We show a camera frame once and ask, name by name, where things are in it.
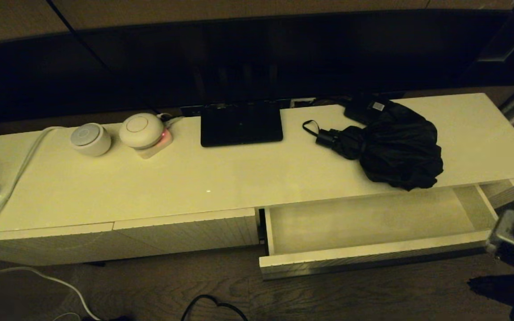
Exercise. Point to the white ribbed cabinet drawer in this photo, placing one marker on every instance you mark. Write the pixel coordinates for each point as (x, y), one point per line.
(364, 223)

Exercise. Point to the black umbrella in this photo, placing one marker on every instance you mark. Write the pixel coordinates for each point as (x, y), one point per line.
(395, 151)

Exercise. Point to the white tv cabinet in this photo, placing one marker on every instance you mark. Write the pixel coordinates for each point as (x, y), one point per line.
(239, 178)

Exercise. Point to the small black set-top box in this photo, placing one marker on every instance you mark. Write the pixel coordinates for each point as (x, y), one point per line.
(362, 110)

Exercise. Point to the white ribbed cabinet door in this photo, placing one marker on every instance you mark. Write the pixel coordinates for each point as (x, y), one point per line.
(185, 232)
(38, 247)

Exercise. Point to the black television screen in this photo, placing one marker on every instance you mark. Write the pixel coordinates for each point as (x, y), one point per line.
(239, 58)

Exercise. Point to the white power strip red light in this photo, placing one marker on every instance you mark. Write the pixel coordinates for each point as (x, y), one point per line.
(154, 150)

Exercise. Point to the white round dome device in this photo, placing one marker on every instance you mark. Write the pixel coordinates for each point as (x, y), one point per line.
(141, 129)

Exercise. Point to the white speaker with grey top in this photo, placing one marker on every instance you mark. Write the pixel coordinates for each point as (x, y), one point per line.
(90, 139)

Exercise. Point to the black television base plate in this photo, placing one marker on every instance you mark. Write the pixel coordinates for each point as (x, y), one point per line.
(239, 127)

